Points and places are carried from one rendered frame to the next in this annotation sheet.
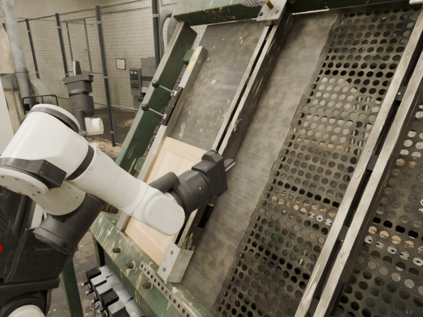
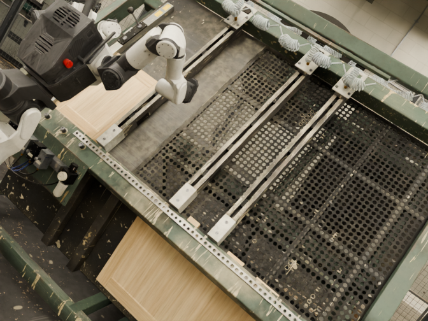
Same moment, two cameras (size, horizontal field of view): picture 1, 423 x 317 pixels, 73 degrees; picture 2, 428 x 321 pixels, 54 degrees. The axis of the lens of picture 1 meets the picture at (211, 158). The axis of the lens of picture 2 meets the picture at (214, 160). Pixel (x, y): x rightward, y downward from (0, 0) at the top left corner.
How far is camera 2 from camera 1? 139 cm
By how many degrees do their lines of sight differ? 31
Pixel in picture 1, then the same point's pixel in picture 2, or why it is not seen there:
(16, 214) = (83, 52)
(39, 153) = (179, 44)
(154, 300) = (85, 156)
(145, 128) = not seen: hidden behind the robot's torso
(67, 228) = (125, 75)
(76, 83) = not seen: outside the picture
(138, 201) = (180, 81)
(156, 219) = (180, 92)
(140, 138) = not seen: hidden behind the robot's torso
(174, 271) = (111, 142)
